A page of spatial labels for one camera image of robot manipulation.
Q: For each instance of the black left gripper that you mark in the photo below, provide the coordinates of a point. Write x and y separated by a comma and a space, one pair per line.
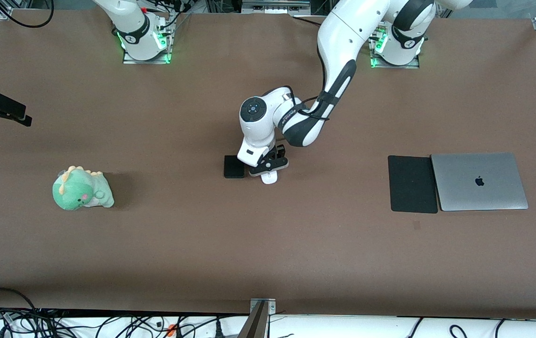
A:
279, 151

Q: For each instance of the white computer mouse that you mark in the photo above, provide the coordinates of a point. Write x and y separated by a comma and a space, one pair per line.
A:
269, 179

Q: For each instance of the black phone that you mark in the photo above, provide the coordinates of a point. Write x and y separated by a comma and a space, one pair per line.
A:
233, 166

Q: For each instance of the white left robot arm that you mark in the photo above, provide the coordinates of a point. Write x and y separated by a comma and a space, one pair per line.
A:
343, 37

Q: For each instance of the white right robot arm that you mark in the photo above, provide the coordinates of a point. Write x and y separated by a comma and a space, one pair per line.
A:
132, 23

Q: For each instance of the black mouse pad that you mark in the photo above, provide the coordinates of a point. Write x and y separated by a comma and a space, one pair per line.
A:
412, 185

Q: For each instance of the green dinosaur plush toy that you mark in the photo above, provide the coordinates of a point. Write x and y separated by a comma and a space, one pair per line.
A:
80, 190

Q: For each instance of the grey power strip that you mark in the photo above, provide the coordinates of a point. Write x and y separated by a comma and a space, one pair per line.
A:
275, 5

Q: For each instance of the white lower board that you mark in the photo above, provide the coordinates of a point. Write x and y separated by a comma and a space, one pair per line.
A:
343, 328

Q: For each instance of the silver laptop with apple logo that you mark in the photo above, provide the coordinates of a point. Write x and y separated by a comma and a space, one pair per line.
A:
479, 180

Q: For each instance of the orange connector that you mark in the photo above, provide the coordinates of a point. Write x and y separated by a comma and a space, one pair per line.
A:
171, 329

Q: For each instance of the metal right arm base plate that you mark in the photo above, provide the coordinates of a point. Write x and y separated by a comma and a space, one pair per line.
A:
129, 61

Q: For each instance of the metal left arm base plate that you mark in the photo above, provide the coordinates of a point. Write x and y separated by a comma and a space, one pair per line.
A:
413, 64

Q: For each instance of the aluminium centre bracket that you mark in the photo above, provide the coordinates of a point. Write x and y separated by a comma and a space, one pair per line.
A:
259, 314

